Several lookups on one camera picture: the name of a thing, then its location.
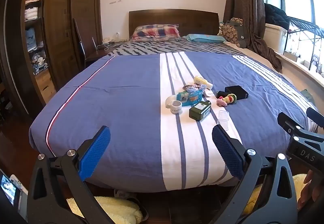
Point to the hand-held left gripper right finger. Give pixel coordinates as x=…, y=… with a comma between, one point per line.
x=226, y=152

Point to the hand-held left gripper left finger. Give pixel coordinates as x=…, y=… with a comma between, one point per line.
x=95, y=153

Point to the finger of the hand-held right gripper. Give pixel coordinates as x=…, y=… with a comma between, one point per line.
x=315, y=115
x=287, y=121

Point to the black cardboard box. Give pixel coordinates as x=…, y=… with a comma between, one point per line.
x=236, y=92

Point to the printed wrapper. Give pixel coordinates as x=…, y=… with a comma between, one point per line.
x=193, y=89

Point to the person's right hand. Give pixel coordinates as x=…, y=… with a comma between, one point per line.
x=307, y=188

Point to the fluffy yellow cushion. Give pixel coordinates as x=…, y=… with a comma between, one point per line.
x=114, y=207
x=300, y=181

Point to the clear plastic cup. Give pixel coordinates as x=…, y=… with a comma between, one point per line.
x=223, y=119

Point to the dark green box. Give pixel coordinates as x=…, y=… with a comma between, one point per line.
x=200, y=110

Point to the pink yellow baby toy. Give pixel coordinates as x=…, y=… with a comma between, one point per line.
x=225, y=100

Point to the blue white striped blanket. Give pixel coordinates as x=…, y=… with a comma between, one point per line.
x=114, y=100

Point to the small black case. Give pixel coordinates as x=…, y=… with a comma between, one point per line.
x=221, y=93

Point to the blue tissue packet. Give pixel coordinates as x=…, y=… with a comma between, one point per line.
x=191, y=99

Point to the small white cup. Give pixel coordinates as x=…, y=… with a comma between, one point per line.
x=176, y=107

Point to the yellow bottle with white cap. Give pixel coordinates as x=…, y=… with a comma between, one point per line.
x=202, y=81

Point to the white round lid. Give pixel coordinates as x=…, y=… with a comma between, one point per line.
x=168, y=101

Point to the white storage box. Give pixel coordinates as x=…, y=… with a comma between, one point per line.
x=276, y=36

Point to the metal drying rack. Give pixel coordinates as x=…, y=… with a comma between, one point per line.
x=303, y=26

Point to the small lit screen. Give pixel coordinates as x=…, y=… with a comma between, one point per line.
x=8, y=189

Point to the dark wooden nightstand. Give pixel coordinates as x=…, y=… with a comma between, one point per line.
x=98, y=54

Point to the patterned cushion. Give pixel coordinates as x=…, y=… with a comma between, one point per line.
x=232, y=33

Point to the black jacket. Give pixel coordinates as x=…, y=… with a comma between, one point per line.
x=276, y=15

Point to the thin metal pole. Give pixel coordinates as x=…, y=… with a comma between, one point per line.
x=94, y=44

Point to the teal pillow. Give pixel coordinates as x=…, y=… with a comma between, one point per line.
x=205, y=38

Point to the grey patterned bed sheet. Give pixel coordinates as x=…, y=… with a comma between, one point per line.
x=151, y=48

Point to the light blue folded clothes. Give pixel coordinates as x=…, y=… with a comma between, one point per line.
x=31, y=39

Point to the dark wooden wardrobe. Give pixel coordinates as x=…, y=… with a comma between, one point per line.
x=60, y=24

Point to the red blue plaid pillow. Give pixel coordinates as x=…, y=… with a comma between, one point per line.
x=154, y=31

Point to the dark wooden headboard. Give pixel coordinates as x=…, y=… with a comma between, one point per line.
x=177, y=17

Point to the striped folded clothes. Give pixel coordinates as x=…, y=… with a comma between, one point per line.
x=31, y=14

